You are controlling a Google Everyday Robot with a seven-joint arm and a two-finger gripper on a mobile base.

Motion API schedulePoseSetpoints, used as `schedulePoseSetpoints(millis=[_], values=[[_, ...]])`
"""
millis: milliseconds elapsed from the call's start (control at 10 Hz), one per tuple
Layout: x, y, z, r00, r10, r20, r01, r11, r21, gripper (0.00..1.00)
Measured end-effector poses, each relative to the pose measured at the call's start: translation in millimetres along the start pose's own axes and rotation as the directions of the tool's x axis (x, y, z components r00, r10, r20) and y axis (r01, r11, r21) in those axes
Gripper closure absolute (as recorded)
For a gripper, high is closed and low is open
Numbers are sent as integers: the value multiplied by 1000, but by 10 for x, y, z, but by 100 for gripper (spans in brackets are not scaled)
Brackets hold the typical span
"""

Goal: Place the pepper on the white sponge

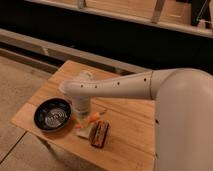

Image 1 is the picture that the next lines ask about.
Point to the wooden table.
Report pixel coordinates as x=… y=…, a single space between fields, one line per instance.
x=129 y=144

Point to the orange pepper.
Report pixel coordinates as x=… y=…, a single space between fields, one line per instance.
x=86 y=121

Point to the white sponge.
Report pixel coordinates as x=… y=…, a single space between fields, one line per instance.
x=83 y=132

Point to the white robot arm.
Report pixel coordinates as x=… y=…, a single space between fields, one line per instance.
x=183 y=111

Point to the black round bowl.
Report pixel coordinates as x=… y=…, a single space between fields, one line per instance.
x=52 y=114

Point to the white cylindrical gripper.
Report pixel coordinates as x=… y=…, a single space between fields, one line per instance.
x=81 y=107

